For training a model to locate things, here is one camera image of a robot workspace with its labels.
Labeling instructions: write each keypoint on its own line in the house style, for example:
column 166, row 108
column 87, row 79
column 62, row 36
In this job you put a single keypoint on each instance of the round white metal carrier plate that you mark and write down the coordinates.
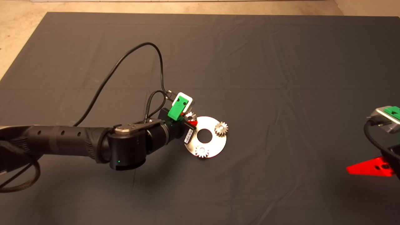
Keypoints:
column 218, row 145

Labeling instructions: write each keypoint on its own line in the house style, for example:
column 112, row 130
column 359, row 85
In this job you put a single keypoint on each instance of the small steel planetary gear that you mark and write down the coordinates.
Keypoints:
column 218, row 131
column 202, row 151
column 190, row 115

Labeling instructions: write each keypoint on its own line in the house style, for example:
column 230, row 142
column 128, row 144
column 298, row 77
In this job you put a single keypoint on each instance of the left gripper green camera mount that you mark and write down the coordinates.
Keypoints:
column 176, row 109

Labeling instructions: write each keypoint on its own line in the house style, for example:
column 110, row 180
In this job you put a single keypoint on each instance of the gripper silver camera box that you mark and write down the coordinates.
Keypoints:
column 190, row 102
column 384, row 117

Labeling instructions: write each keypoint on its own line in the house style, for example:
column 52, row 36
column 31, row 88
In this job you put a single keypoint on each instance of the dark grey table cloth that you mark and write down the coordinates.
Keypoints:
column 250, row 56

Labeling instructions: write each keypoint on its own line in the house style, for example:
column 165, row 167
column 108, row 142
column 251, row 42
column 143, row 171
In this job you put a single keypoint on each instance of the left gripper silver camera box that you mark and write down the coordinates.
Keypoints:
column 190, row 102

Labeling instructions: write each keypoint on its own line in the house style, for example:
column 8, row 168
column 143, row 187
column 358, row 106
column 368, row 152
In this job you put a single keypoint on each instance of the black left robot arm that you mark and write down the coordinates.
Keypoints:
column 68, row 137

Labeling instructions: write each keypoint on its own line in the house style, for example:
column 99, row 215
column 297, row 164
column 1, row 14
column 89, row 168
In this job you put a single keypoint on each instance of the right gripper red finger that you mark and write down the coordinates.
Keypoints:
column 368, row 168

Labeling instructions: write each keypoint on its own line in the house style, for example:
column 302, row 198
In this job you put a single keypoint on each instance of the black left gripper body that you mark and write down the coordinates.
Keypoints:
column 179, row 131

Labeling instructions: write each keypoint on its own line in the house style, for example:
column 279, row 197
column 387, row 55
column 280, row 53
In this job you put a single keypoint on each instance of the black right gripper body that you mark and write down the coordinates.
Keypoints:
column 393, row 159

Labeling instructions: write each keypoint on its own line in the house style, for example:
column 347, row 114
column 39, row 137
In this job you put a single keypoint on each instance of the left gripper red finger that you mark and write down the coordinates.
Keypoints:
column 193, row 123

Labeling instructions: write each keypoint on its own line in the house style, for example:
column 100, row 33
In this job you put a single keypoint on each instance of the right gripper silver camera box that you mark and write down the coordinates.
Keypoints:
column 384, row 117

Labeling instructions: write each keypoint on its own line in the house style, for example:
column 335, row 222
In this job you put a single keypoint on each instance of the gripper green camera mount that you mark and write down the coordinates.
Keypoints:
column 176, row 109
column 394, row 112

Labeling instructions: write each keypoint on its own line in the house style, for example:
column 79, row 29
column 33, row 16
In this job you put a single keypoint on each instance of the right gripper green camera mount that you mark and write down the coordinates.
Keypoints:
column 394, row 112

